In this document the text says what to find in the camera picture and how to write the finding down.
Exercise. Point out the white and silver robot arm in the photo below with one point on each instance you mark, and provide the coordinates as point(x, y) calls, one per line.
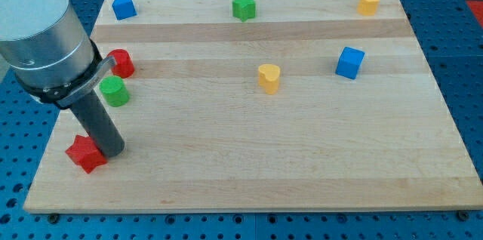
point(49, 50)

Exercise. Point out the yellow heart block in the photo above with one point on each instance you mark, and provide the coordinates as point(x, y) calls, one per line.
point(268, 77)

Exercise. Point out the wooden board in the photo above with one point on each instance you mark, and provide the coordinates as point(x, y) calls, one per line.
point(202, 136)

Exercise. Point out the green star block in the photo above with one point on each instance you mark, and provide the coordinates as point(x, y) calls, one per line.
point(244, 9)

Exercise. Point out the blue cube block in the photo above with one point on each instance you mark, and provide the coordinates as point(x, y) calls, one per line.
point(349, 62)

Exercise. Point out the red cylinder block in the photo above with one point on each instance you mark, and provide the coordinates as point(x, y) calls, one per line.
point(124, 67)

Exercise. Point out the green cylinder block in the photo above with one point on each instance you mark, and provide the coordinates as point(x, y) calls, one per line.
point(114, 91)

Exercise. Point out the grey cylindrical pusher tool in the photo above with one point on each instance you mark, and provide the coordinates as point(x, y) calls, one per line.
point(93, 117)

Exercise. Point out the blue house-shaped block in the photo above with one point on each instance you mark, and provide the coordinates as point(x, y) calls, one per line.
point(123, 9)

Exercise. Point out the yellow hexagon block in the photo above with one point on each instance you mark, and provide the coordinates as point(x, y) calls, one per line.
point(367, 7)

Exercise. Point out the red star block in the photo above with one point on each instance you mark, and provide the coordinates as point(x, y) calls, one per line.
point(84, 153)

